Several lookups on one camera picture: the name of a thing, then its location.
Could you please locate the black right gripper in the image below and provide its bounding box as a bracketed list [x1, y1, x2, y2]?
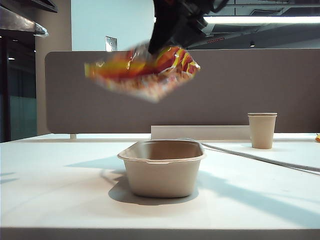
[148, 0, 216, 55]

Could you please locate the orange yellow chip bag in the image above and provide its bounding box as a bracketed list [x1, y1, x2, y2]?
[84, 44, 202, 104]

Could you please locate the beige paper pulp box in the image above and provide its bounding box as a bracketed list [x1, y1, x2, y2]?
[116, 139, 208, 199]

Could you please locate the grey desk divider panel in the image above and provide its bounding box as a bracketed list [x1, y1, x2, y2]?
[44, 48, 320, 135]

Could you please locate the long ceiling light strip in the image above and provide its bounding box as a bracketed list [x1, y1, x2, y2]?
[203, 16, 320, 25]

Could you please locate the white raised desk strip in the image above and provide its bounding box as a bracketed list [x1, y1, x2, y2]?
[150, 124, 252, 141]

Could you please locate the beige paper cup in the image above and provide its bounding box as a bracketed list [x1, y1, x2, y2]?
[247, 112, 278, 150]

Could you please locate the metal wall plate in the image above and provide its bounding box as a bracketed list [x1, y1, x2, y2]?
[104, 35, 118, 53]

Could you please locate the grey cable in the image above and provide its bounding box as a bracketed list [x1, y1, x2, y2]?
[199, 142, 320, 173]

